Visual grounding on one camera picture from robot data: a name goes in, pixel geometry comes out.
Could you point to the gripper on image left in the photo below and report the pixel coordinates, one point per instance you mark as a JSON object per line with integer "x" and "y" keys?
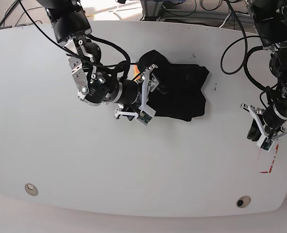
{"x": 131, "y": 95}

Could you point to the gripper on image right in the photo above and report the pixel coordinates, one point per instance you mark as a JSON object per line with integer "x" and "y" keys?
{"x": 268, "y": 122}

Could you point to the black t-shirt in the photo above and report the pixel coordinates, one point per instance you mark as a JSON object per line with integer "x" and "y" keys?
{"x": 184, "y": 99}

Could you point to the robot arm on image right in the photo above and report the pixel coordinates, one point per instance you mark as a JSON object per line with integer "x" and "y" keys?
{"x": 278, "y": 61}

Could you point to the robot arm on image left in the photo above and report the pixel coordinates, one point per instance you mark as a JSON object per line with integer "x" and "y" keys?
{"x": 95, "y": 82}

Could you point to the red tape rectangle marking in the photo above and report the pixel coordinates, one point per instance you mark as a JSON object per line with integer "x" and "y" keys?
{"x": 266, "y": 160}

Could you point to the table grommet hole right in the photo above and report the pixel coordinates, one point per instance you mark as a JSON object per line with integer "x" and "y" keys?
{"x": 243, "y": 201}

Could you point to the white table grommet left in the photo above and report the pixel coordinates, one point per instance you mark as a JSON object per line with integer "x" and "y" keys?
{"x": 31, "y": 189}

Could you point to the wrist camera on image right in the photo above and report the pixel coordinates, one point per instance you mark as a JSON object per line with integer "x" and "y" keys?
{"x": 265, "y": 143}

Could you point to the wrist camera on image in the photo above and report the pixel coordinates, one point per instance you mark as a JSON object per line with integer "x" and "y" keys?
{"x": 265, "y": 143}
{"x": 145, "y": 115}

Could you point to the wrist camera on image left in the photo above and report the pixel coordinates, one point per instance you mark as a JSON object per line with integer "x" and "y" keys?
{"x": 145, "y": 115}

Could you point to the aluminium frame rail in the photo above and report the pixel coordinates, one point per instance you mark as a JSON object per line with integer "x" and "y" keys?
{"x": 215, "y": 13}

